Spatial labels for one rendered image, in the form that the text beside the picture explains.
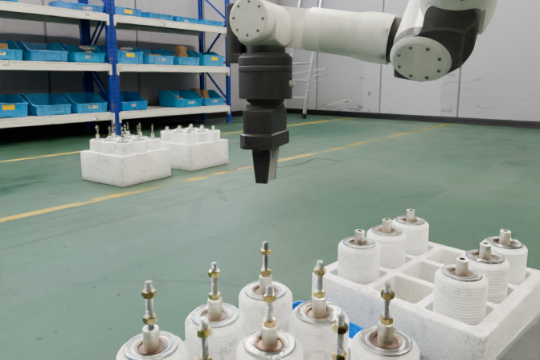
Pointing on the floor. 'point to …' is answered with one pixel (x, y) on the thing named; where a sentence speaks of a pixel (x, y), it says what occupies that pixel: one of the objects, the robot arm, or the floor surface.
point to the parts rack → (111, 21)
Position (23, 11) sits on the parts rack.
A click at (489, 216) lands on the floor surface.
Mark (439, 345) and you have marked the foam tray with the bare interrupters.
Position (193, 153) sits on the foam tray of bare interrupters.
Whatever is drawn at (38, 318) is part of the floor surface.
